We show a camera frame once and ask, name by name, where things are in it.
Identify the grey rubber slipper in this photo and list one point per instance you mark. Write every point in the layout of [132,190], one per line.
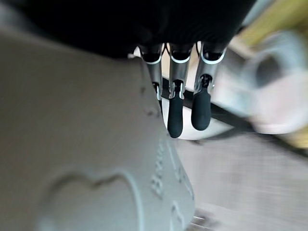
[79,134]

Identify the right robot hand black cloth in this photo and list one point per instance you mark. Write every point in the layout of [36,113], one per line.
[144,21]

